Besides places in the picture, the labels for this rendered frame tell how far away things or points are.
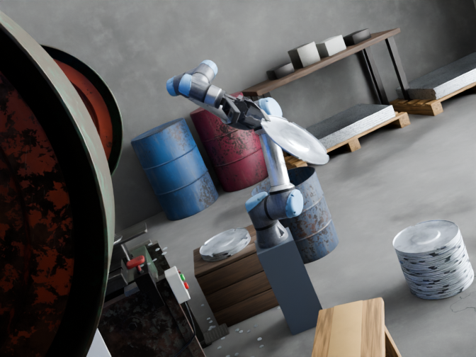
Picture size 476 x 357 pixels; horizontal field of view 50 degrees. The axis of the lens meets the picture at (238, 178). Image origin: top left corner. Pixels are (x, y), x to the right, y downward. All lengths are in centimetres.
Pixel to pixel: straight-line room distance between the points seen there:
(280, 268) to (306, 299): 20
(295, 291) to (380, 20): 435
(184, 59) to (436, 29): 298
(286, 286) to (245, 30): 375
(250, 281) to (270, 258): 42
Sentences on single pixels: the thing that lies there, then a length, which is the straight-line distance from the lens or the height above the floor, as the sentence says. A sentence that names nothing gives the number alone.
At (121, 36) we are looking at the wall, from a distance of 553.
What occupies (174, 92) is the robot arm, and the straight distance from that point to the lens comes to 208.
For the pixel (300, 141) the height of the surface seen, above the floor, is 93.
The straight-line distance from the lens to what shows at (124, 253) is 226.
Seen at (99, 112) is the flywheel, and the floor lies 130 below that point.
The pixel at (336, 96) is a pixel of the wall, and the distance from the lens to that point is 600.
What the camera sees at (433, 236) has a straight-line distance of 242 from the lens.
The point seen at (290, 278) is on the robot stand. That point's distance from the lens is 240.
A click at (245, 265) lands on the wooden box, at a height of 29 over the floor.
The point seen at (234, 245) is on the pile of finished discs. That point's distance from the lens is 273.
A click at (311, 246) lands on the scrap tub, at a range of 307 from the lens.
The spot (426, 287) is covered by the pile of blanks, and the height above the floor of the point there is 6.
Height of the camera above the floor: 134
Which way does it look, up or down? 14 degrees down
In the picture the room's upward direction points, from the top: 23 degrees counter-clockwise
